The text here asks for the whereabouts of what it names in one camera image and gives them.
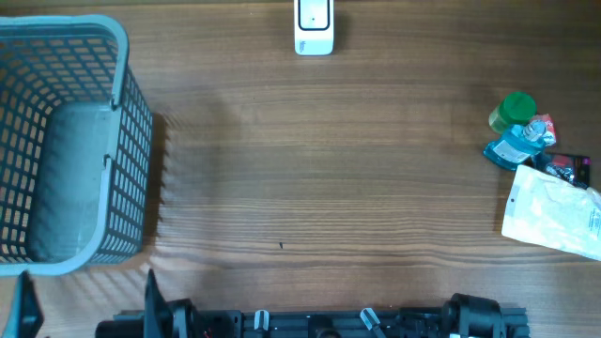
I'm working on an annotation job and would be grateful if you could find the blue mouthwash bottle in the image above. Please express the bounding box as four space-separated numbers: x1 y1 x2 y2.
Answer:
483 120 547 171

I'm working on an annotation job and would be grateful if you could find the green lid jar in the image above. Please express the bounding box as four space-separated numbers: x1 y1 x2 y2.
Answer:
488 92 537 134

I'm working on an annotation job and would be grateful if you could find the beige plastic pouch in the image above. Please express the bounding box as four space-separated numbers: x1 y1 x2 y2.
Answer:
501 165 600 260

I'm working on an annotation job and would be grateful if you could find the red tissue pack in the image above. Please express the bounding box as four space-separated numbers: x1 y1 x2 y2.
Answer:
532 114 557 146

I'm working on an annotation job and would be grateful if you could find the black red packaged item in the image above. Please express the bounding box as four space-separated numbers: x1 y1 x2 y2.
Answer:
532 152 591 189

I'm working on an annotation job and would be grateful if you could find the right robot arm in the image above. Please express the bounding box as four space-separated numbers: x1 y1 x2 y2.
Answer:
441 293 507 338

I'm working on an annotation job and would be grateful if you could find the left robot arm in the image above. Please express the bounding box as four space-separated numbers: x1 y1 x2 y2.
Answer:
1 271 207 338

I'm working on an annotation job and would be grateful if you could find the white barcode scanner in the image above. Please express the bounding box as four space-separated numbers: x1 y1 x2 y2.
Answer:
293 0 334 56

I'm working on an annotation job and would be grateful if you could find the grey plastic shopping basket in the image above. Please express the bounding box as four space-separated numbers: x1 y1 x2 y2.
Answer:
1 15 153 276

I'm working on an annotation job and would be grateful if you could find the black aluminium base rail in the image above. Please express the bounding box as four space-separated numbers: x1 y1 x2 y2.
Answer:
96 307 532 338

